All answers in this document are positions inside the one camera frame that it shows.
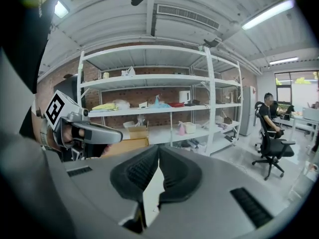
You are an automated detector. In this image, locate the white fluffy item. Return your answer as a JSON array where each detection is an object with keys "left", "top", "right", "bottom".
[{"left": 112, "top": 99, "right": 131, "bottom": 109}]

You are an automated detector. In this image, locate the white office desk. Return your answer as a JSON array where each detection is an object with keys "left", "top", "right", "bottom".
[{"left": 290, "top": 107, "right": 319, "bottom": 146}]

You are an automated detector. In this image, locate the white-frame office chair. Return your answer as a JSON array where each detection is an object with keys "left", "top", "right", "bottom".
[{"left": 254, "top": 101, "right": 285, "bottom": 154}]

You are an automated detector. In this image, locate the teal cloth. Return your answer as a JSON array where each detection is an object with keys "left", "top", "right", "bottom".
[{"left": 148, "top": 94, "right": 170, "bottom": 109}]

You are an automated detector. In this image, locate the large window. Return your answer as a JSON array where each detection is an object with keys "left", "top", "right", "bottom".
[{"left": 274, "top": 71, "right": 319, "bottom": 104}]

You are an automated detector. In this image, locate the narrow white metal shelving unit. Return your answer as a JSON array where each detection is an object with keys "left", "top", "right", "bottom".
[{"left": 206, "top": 55, "right": 244, "bottom": 150}]

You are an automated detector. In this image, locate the square ceiling light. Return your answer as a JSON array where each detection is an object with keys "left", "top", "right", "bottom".
[{"left": 54, "top": 0, "right": 70, "bottom": 19}]

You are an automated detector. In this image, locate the wide white metal shelving unit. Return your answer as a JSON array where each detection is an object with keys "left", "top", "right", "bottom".
[{"left": 77, "top": 45, "right": 215, "bottom": 157}]

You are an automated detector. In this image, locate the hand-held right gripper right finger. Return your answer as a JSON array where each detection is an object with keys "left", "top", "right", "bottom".
[{"left": 149, "top": 145, "right": 292, "bottom": 239}]

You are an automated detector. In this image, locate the person's left hand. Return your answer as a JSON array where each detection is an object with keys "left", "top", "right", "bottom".
[{"left": 48, "top": 127, "right": 75, "bottom": 150}]

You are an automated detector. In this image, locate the white kettle appliance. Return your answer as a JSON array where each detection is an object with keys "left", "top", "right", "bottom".
[{"left": 178, "top": 90, "right": 191, "bottom": 105}]

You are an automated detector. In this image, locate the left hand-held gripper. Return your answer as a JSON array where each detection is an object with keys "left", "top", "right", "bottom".
[{"left": 44, "top": 90, "right": 124, "bottom": 160}]

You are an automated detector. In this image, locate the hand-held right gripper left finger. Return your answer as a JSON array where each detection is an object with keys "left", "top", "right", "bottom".
[{"left": 46, "top": 145, "right": 160, "bottom": 239}]

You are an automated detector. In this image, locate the yellow-green cloth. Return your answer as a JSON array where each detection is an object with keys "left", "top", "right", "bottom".
[{"left": 91, "top": 103, "right": 120, "bottom": 111}]

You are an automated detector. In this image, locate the ceiling tube light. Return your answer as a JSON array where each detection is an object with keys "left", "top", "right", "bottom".
[
  {"left": 268, "top": 56, "right": 299, "bottom": 66},
  {"left": 241, "top": 0, "right": 296, "bottom": 31}
]

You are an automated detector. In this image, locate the white refrigerator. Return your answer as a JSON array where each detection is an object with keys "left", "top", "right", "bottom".
[{"left": 238, "top": 85, "right": 257, "bottom": 137}]

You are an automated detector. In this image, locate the black office chair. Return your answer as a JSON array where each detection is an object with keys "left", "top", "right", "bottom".
[{"left": 251, "top": 123, "right": 297, "bottom": 181}]

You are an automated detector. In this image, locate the black ceiling camera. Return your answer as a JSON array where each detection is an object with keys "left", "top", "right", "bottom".
[{"left": 203, "top": 38, "right": 222, "bottom": 48}]

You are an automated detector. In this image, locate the beige wrist watch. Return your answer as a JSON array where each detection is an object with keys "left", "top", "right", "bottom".
[{"left": 39, "top": 118, "right": 54, "bottom": 149}]

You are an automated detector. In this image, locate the wooden chair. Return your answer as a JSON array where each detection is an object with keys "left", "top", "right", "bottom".
[{"left": 101, "top": 138, "right": 150, "bottom": 158}]

